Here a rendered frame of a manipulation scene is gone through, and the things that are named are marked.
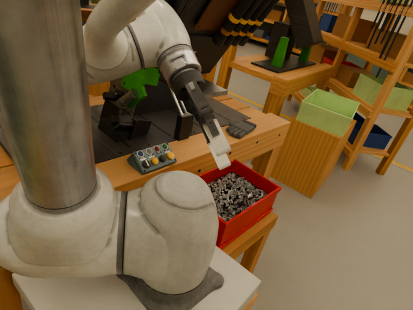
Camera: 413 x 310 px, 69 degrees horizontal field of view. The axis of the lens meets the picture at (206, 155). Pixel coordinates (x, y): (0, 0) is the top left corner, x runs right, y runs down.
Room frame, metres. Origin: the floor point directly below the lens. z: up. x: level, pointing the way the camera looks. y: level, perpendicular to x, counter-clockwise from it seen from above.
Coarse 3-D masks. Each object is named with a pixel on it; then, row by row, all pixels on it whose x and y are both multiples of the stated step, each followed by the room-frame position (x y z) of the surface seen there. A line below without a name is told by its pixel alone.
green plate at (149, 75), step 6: (138, 72) 1.07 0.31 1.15; (144, 72) 1.05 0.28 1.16; (150, 72) 1.08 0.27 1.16; (156, 72) 1.10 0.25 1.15; (126, 78) 1.10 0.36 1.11; (132, 78) 1.08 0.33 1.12; (138, 78) 1.06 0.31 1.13; (144, 78) 1.05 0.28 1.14; (150, 78) 1.08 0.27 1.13; (156, 78) 1.11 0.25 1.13; (126, 84) 1.08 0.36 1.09; (132, 84) 1.07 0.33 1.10; (138, 84) 1.05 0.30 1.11; (144, 84) 1.05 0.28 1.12; (150, 84) 1.08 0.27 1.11; (156, 84) 1.11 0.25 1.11
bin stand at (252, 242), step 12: (276, 216) 0.87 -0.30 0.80; (252, 228) 0.78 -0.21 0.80; (264, 228) 0.80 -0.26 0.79; (240, 240) 0.71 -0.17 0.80; (252, 240) 0.75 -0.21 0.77; (264, 240) 0.86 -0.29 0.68; (228, 252) 0.65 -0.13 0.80; (240, 252) 0.70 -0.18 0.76; (252, 252) 0.85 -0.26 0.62; (240, 264) 0.86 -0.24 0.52; (252, 264) 0.84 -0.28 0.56
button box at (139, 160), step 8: (136, 152) 0.84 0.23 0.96; (144, 152) 0.86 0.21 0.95; (152, 152) 0.88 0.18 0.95; (160, 152) 0.90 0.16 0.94; (128, 160) 0.84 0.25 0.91; (136, 160) 0.82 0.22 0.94; (168, 160) 0.89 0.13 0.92; (176, 160) 0.91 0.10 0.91; (136, 168) 0.81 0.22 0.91; (144, 168) 0.81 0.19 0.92; (152, 168) 0.83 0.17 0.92
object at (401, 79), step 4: (404, 68) 8.09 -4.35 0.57; (408, 68) 8.43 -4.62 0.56; (404, 72) 8.07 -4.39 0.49; (408, 72) 8.28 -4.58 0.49; (400, 76) 8.09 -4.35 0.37; (404, 76) 8.12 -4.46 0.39; (408, 76) 8.08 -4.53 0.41; (412, 76) 8.03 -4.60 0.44; (400, 80) 8.07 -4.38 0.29; (404, 80) 8.09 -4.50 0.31; (408, 80) 8.06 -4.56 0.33; (412, 80) 8.01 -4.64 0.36; (404, 84) 7.97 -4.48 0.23; (408, 84) 7.97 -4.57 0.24; (412, 84) 7.99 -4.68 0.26
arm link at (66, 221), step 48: (0, 0) 0.24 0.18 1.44; (48, 0) 0.26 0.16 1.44; (0, 48) 0.25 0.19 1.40; (48, 48) 0.27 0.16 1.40; (0, 96) 0.26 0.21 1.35; (48, 96) 0.27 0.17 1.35; (48, 144) 0.28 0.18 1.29; (48, 192) 0.30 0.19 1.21; (96, 192) 0.36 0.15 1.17; (0, 240) 0.30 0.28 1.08; (48, 240) 0.29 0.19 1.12; (96, 240) 0.32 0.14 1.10
